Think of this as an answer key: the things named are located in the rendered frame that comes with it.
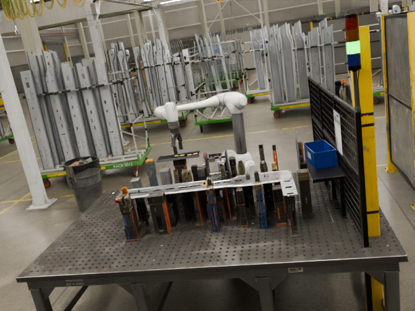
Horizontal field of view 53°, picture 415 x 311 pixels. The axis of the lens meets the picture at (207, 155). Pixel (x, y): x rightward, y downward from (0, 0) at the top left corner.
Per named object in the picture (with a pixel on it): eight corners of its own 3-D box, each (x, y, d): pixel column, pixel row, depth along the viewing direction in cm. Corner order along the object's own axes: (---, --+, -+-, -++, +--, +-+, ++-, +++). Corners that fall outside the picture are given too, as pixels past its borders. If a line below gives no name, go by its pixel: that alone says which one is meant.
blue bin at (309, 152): (315, 170, 305) (314, 153, 301) (304, 158, 334) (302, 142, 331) (338, 166, 305) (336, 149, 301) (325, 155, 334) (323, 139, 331)
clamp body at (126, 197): (124, 244, 314) (113, 199, 305) (129, 234, 329) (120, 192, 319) (138, 242, 313) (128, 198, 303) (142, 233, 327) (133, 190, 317)
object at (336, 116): (343, 157, 285) (339, 113, 277) (336, 149, 307) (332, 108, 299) (346, 157, 285) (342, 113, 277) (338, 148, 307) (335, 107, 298)
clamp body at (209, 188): (210, 232, 308) (202, 189, 299) (211, 225, 320) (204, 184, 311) (222, 231, 307) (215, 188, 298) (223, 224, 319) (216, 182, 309)
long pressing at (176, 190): (112, 202, 321) (112, 200, 320) (121, 191, 342) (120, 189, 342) (293, 180, 303) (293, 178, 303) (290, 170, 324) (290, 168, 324)
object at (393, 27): (428, 210, 433) (425, 9, 379) (414, 211, 436) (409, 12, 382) (394, 168, 559) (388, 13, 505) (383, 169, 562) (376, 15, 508)
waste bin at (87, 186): (68, 216, 582) (54, 168, 563) (84, 201, 633) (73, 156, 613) (101, 214, 572) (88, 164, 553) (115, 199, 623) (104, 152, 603)
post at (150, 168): (154, 211, 366) (144, 164, 354) (155, 207, 373) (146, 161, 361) (162, 210, 365) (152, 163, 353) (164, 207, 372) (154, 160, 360)
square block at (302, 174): (302, 219, 306) (297, 173, 296) (301, 214, 313) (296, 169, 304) (314, 218, 305) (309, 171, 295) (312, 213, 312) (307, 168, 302)
